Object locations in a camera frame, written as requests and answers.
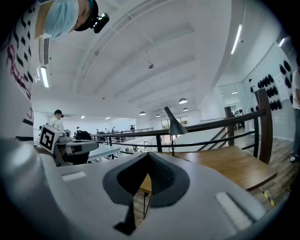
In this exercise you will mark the ceiling air vent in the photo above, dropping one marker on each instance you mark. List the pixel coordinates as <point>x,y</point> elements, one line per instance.
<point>46,51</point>

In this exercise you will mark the ceiling tube light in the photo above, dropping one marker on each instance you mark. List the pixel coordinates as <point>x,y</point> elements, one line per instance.
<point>44,77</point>
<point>236,38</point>

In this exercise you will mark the black cone-shade desk lamp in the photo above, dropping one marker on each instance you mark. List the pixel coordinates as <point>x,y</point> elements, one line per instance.
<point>177,127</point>

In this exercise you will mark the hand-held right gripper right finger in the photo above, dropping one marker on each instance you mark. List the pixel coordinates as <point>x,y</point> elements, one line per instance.
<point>199,206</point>

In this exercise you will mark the light blue table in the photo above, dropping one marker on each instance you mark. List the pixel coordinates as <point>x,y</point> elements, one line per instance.
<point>105,150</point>

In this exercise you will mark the group of black wall-hung items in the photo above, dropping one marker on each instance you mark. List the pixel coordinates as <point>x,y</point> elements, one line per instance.
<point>272,91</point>

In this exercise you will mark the yellow black striped strip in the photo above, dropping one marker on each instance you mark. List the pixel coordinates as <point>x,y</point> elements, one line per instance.
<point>268,198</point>

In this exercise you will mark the black head-mounted camera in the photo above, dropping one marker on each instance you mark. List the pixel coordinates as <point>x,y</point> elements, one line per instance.
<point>100,22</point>

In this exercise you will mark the light blue face mask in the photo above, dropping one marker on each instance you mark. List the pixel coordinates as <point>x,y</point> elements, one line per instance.
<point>61,18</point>

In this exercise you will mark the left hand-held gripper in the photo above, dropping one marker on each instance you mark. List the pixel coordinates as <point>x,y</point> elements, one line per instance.
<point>49,139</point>

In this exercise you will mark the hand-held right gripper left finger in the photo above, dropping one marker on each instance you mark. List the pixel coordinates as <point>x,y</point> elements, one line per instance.
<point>89,199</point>

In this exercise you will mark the glass entrance doors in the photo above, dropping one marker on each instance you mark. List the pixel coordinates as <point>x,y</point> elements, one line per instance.
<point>173,123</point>

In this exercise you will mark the person in patterned white shirt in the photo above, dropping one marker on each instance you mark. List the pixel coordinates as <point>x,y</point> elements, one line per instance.
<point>14,82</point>

